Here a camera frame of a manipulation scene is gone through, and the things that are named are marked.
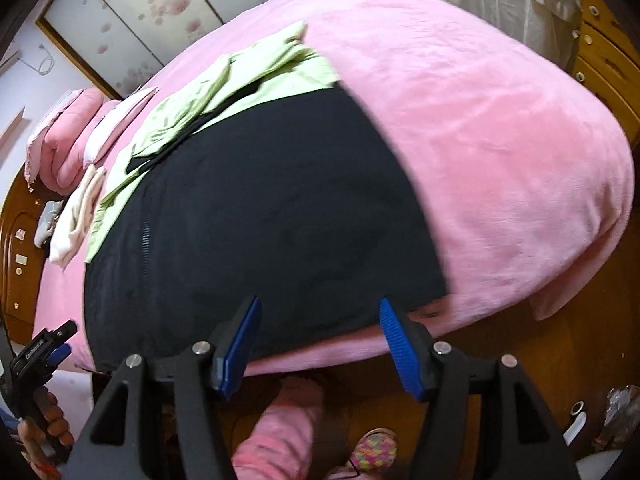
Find pink folded quilt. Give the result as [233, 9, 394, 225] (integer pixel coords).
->
[37, 92, 121, 193]

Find white storage box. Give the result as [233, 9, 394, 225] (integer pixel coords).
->
[47, 360, 96, 411]

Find clear plastic wrap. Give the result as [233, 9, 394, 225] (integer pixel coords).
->
[592, 385, 637, 456]

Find cream folded garment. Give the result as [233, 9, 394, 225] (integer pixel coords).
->
[48, 166, 107, 267]

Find grey patterned cloth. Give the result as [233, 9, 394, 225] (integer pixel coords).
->
[34, 201, 61, 248]

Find person's left hand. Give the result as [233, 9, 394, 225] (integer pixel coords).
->
[18, 392, 77, 472]

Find white printed pillow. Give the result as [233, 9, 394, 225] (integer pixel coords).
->
[82, 87, 158, 168]

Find wooden wall strip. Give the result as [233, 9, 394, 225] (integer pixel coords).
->
[0, 105, 26, 153]

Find pink plush bed blanket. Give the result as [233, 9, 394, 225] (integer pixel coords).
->
[37, 0, 631, 378]

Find wooden drawer cabinet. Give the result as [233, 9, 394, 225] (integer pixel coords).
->
[570, 0, 640, 141]

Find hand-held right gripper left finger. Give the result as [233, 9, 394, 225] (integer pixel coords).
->
[62, 295, 263, 480]

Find white wall cable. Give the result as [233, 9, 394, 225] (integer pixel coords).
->
[35, 42, 55, 73]

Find cream lace-covered furniture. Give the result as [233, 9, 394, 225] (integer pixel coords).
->
[365, 0, 583, 71]

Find wooden headboard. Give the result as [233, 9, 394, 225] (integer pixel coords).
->
[0, 165, 56, 346]

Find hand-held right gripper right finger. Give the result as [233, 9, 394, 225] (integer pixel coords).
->
[378, 297, 583, 480]

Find person's right colourful slipper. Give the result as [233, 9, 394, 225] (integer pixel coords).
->
[350, 428, 398, 480]

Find pink lace cloth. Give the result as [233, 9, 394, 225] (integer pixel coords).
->
[24, 89, 86, 183]

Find green and black hooded jacket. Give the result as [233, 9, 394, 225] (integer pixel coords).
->
[82, 21, 448, 373]

